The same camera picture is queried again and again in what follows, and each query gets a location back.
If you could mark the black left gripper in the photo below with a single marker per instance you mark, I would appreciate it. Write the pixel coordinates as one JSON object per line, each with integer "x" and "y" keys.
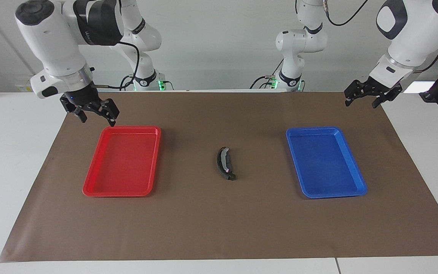
{"x": 375, "y": 88}

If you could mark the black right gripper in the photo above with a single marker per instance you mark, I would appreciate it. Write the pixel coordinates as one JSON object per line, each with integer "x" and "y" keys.
{"x": 82, "y": 99}

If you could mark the curved grey brake shoe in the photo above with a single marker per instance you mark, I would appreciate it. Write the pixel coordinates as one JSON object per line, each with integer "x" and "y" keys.
{"x": 226, "y": 158}

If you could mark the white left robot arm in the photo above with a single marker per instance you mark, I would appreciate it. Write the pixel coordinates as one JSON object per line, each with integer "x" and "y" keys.
{"x": 413, "y": 34}

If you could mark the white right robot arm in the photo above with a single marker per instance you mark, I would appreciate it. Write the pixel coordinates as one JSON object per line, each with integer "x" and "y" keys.
{"x": 55, "y": 42}

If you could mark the red plastic tray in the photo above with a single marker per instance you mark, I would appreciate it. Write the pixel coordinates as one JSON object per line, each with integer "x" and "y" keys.
{"x": 123, "y": 163}

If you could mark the blue plastic tray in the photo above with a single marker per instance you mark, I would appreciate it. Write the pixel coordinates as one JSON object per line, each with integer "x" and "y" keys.
{"x": 325, "y": 163}

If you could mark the brown table mat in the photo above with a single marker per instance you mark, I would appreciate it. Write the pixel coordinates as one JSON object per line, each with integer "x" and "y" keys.
{"x": 203, "y": 220}

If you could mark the white wall socket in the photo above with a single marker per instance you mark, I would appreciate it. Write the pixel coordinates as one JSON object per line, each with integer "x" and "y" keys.
{"x": 24, "y": 88}

